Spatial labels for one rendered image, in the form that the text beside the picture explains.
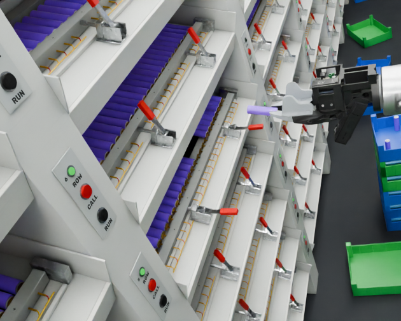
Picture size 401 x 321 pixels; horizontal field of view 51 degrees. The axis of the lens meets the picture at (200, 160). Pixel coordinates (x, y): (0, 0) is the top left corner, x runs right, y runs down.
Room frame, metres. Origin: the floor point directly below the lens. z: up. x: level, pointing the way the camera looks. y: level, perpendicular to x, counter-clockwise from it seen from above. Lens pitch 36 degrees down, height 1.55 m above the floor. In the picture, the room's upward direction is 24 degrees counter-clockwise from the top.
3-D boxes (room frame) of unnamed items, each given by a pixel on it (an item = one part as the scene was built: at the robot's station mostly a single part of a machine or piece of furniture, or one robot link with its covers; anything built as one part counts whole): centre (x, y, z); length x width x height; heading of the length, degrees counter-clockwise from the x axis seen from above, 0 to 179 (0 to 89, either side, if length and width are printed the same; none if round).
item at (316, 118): (0.67, -0.24, 1.05); 0.09 x 0.05 x 0.02; 62
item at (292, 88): (0.73, -0.23, 1.07); 0.09 x 0.03 x 0.06; 53
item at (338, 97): (0.66, -0.31, 1.08); 0.12 x 0.08 x 0.09; 58
